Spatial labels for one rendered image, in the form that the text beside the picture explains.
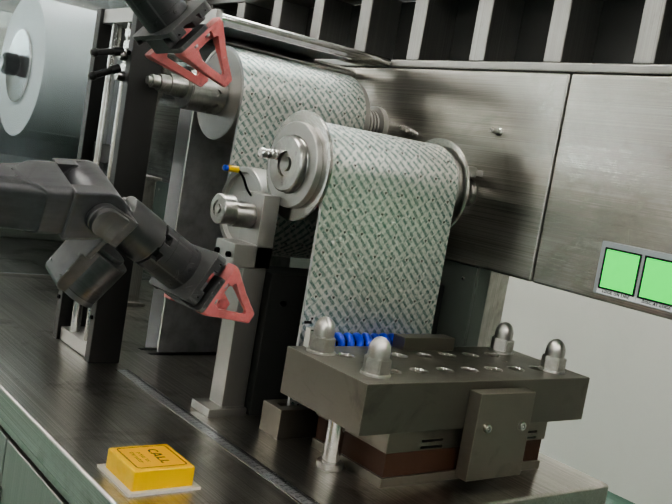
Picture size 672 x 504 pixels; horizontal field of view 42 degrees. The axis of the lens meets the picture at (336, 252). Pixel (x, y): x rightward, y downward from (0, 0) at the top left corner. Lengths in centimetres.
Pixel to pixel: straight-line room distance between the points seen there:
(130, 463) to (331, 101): 71
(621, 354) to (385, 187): 290
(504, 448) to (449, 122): 55
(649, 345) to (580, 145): 272
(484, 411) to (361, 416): 18
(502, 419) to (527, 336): 321
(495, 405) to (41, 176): 59
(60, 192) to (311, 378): 37
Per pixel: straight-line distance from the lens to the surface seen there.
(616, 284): 120
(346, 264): 117
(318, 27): 178
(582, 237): 124
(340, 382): 101
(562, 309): 420
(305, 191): 114
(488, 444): 112
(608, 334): 405
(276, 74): 138
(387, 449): 104
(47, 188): 90
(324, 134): 114
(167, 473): 95
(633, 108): 122
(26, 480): 124
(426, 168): 124
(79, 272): 100
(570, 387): 124
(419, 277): 126
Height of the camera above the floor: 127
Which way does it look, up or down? 6 degrees down
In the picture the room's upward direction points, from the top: 10 degrees clockwise
